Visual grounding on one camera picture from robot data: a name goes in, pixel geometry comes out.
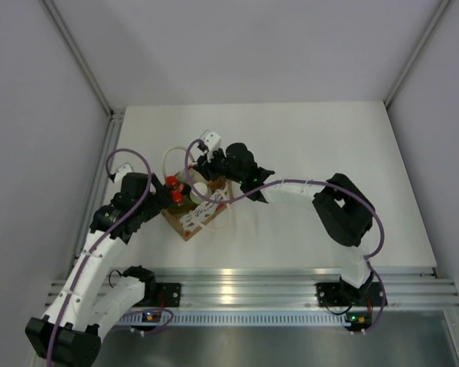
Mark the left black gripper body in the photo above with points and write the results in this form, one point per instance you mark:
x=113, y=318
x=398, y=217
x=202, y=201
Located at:
x=151, y=208

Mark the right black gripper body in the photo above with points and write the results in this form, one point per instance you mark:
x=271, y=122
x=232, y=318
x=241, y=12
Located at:
x=219, y=167

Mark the white-lid frosted jar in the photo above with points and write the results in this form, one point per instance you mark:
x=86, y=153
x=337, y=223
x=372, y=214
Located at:
x=198, y=192

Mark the jute watermelon canvas bag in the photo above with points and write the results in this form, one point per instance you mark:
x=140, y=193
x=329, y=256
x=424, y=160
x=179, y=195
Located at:
x=191, y=223

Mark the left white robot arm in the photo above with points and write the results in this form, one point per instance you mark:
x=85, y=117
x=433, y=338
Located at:
x=72, y=328

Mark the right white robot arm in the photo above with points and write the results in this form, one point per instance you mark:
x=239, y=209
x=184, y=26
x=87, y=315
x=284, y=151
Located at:
x=347, y=216

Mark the dark green red-cap bottle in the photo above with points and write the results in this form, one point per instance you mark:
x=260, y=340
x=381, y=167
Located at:
x=176, y=185

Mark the yellow-green red-cap bottle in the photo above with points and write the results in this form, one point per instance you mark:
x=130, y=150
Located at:
x=182, y=204

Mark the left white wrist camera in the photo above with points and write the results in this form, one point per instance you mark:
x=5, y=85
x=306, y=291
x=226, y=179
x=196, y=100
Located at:
x=121, y=172

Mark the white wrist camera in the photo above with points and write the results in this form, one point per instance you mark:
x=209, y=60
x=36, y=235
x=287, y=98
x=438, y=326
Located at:
x=121, y=172
x=210, y=141

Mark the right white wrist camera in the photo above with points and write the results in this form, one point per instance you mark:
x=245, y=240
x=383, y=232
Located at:
x=210, y=141

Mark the left aluminium frame post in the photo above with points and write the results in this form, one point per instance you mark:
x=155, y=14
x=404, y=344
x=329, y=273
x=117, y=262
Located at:
x=84, y=67

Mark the aluminium frame post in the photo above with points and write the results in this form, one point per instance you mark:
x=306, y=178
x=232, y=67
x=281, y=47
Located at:
x=84, y=67
x=421, y=42

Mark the left black mount plate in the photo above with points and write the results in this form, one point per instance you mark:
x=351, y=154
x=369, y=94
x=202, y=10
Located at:
x=167, y=295

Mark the black mount plate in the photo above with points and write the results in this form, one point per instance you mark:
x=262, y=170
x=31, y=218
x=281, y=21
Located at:
x=329, y=295
x=167, y=295

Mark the slotted cable duct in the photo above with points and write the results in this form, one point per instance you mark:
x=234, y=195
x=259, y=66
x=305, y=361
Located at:
x=237, y=318

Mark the right black mount plate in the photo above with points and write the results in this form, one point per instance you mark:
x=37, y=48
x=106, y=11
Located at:
x=329, y=295

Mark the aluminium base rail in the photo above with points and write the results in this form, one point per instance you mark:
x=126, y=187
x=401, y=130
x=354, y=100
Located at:
x=295, y=289

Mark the right aluminium frame post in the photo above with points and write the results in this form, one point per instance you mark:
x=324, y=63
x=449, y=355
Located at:
x=421, y=42

